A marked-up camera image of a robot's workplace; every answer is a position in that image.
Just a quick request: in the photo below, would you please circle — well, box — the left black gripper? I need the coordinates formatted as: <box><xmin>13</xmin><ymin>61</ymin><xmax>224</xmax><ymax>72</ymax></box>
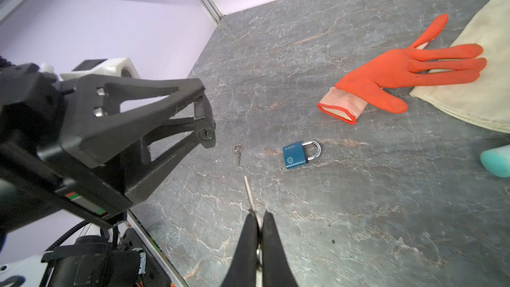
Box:
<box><xmin>1</xmin><ymin>63</ymin><xmax>215</xmax><ymax>231</ymax></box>

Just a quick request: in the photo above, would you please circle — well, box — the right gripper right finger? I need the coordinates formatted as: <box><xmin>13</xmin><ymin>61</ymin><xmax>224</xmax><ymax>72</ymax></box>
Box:
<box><xmin>260</xmin><ymin>211</ymin><xmax>298</xmax><ymax>287</ymax></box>

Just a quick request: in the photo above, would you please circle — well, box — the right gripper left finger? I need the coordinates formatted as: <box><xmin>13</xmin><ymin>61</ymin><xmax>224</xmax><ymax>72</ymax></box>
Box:
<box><xmin>221</xmin><ymin>212</ymin><xmax>259</xmax><ymax>287</ymax></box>

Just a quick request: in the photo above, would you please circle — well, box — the small silver key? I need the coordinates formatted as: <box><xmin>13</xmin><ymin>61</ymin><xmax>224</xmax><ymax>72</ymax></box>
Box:
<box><xmin>244</xmin><ymin>176</ymin><xmax>262</xmax><ymax>230</ymax></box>

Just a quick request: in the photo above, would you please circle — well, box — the blue padlock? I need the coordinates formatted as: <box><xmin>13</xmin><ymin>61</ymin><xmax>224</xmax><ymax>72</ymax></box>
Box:
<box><xmin>282</xmin><ymin>140</ymin><xmax>322</xmax><ymax>169</ymax></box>

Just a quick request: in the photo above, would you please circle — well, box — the red rubber glove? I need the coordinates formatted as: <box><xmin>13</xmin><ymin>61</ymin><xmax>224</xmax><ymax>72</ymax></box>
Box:
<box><xmin>317</xmin><ymin>14</ymin><xmax>487</xmax><ymax>125</ymax></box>

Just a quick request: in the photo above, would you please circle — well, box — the teal garden trowel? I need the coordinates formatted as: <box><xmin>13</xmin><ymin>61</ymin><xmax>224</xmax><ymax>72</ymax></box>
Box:
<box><xmin>480</xmin><ymin>145</ymin><xmax>510</xmax><ymax>178</ymax></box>

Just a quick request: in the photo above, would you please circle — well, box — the beige cloth glove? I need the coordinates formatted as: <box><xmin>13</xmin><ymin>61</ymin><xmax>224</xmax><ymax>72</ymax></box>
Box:
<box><xmin>409</xmin><ymin>0</ymin><xmax>510</xmax><ymax>134</ymax></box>

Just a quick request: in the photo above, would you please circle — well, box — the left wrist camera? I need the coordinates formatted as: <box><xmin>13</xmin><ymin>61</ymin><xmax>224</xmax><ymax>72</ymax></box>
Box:
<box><xmin>59</xmin><ymin>58</ymin><xmax>140</xmax><ymax>81</ymax></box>

